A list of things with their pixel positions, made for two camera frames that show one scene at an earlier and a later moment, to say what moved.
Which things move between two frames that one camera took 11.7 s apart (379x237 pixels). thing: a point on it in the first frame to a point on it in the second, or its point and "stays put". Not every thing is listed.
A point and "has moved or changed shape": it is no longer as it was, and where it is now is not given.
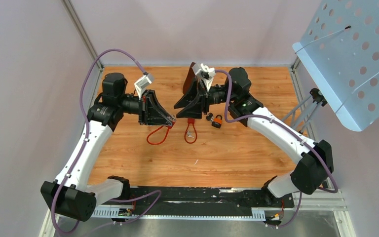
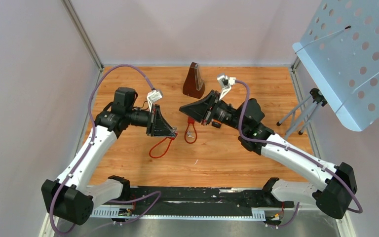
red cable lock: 191,121 stays put
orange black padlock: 217,122 stays put
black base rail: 210,201 stays put
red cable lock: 168,128 has moved or changed shape
